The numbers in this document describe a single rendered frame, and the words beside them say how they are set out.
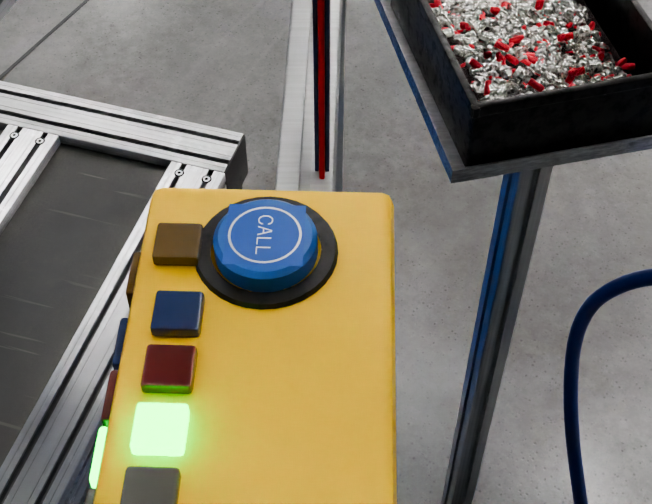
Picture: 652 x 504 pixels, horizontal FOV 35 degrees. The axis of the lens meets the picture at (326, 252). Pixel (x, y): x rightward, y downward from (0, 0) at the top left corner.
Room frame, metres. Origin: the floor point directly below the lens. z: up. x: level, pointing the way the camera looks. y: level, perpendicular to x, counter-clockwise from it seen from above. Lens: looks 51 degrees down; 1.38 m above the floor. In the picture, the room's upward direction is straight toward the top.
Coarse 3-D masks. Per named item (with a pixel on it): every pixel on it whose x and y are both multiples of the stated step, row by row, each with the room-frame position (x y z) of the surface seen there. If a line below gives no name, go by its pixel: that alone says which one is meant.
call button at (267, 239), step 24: (240, 216) 0.26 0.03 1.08; (264, 216) 0.26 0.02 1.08; (288, 216) 0.26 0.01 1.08; (216, 240) 0.25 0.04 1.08; (240, 240) 0.25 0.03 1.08; (264, 240) 0.25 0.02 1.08; (288, 240) 0.25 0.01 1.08; (312, 240) 0.25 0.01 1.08; (240, 264) 0.24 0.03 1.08; (264, 264) 0.24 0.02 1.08; (288, 264) 0.24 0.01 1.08; (312, 264) 0.25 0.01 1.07; (264, 288) 0.24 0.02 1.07
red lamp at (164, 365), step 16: (160, 352) 0.20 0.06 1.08; (176, 352) 0.20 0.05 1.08; (192, 352) 0.20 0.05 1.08; (144, 368) 0.20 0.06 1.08; (160, 368) 0.20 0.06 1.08; (176, 368) 0.20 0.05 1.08; (192, 368) 0.20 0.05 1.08; (144, 384) 0.19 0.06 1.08; (160, 384) 0.19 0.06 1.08; (176, 384) 0.19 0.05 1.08; (192, 384) 0.19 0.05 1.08
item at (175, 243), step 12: (168, 228) 0.26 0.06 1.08; (180, 228) 0.26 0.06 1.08; (192, 228) 0.26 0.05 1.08; (156, 240) 0.26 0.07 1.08; (168, 240) 0.26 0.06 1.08; (180, 240) 0.26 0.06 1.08; (192, 240) 0.26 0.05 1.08; (156, 252) 0.25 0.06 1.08; (168, 252) 0.25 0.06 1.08; (180, 252) 0.25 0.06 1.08; (192, 252) 0.25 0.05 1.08; (156, 264) 0.25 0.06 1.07; (168, 264) 0.25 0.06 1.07; (180, 264) 0.25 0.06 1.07; (192, 264) 0.25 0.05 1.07
